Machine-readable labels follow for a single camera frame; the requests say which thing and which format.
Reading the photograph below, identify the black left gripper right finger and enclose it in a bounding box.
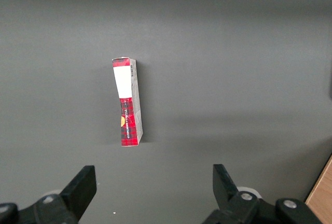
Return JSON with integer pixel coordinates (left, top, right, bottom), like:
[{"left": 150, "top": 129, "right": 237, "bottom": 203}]
[{"left": 201, "top": 164, "right": 323, "bottom": 224}]

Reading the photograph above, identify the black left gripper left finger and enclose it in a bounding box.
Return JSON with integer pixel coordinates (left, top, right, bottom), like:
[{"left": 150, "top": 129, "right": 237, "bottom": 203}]
[{"left": 0, "top": 165, "right": 98, "bottom": 224}]

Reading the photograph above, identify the light wooden board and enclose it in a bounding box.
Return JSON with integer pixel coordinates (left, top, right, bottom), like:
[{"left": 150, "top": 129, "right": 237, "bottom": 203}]
[{"left": 305, "top": 153, "right": 332, "bottom": 224}]

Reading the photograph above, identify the red plaid cardboard box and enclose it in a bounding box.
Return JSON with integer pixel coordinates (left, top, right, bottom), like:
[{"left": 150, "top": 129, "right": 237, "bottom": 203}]
[{"left": 112, "top": 57, "right": 144, "bottom": 147}]

